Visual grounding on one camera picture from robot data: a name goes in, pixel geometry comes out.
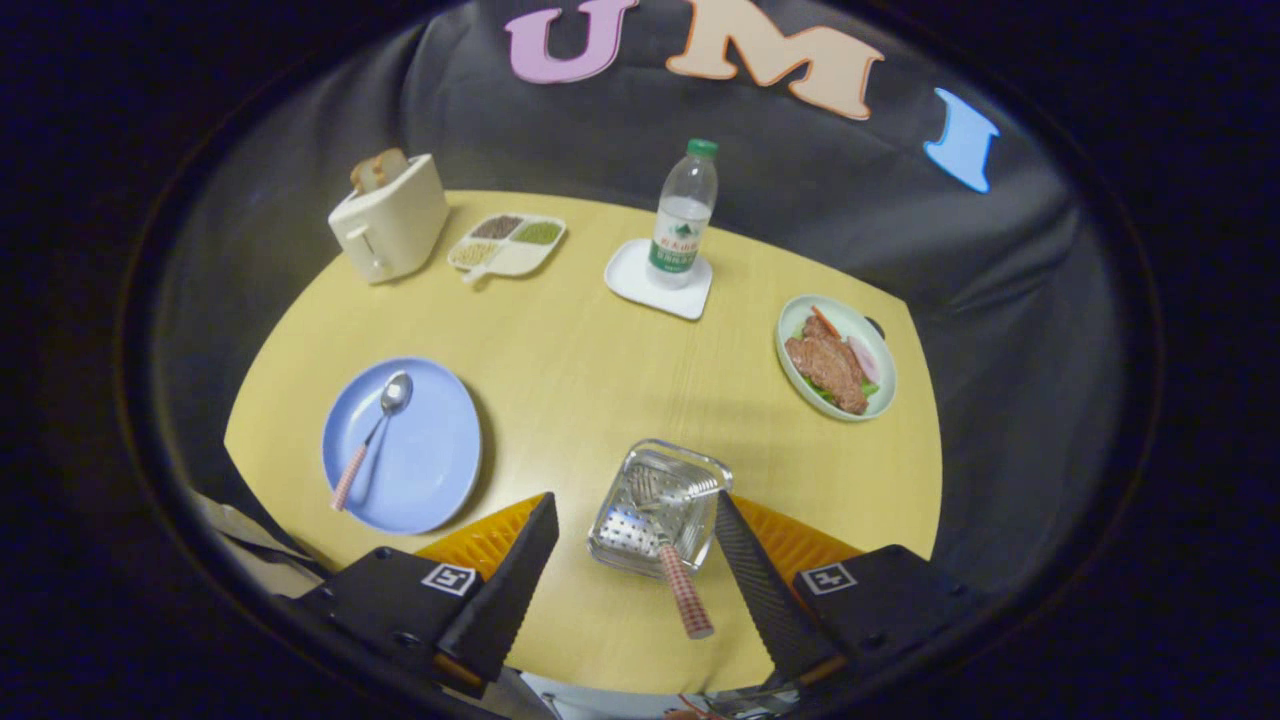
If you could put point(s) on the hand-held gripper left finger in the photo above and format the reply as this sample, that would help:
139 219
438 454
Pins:
510 590

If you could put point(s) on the divided white dish of beans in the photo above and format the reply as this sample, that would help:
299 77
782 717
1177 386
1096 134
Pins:
515 255

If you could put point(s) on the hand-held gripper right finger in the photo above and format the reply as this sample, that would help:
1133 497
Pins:
760 590

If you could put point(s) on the white square coaster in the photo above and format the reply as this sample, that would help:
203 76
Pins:
630 275

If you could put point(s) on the blue round plate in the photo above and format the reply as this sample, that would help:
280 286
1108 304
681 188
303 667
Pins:
430 460

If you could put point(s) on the clear water bottle green cap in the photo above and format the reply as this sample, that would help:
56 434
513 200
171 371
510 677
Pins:
683 225

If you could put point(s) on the green plate of meat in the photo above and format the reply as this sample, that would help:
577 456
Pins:
830 365

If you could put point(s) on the cream white toaster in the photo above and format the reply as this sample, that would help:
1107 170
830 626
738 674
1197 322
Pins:
400 225

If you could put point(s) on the beige cardboard box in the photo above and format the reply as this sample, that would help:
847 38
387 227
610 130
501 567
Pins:
250 545

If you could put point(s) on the toasted bread slice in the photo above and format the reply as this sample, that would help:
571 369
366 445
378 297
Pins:
365 178
392 165

